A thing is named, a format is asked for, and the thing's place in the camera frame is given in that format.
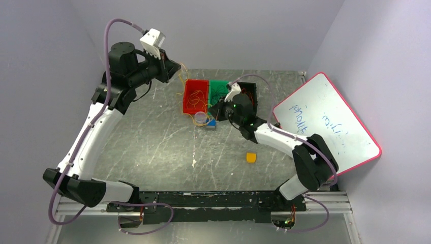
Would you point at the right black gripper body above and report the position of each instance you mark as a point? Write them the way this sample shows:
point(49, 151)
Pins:
point(225, 111)

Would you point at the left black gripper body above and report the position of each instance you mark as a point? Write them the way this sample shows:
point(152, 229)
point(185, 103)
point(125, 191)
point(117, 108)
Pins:
point(158, 68)

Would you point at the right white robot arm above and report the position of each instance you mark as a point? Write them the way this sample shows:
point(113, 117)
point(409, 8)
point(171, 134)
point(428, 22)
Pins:
point(314, 162)

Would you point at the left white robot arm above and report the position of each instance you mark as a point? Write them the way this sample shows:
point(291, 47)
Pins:
point(129, 68)

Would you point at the blue block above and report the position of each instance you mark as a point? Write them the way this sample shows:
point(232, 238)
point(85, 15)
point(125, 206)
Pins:
point(211, 124)

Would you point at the green plastic bin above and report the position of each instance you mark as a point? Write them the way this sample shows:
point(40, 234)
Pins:
point(217, 90)

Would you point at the clear plastic cup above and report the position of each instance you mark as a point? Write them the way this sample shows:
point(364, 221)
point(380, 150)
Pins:
point(200, 118)

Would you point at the red plastic bin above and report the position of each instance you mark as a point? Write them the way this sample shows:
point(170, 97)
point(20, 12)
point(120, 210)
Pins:
point(195, 96)

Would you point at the black plastic bin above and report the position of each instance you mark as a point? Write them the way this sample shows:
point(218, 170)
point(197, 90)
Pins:
point(251, 91)

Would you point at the orange yellow block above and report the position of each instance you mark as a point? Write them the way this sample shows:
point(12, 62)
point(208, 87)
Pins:
point(250, 157)

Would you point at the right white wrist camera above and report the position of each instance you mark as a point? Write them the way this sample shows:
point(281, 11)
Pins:
point(234, 89)

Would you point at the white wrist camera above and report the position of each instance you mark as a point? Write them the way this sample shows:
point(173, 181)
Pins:
point(234, 89)
point(152, 41)

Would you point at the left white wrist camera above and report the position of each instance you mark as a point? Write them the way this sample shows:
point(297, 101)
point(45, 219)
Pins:
point(152, 41)

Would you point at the white board with pink frame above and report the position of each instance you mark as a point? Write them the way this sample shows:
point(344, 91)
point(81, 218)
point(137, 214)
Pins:
point(317, 107)

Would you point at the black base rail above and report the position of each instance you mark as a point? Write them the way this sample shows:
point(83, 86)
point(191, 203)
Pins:
point(214, 206)

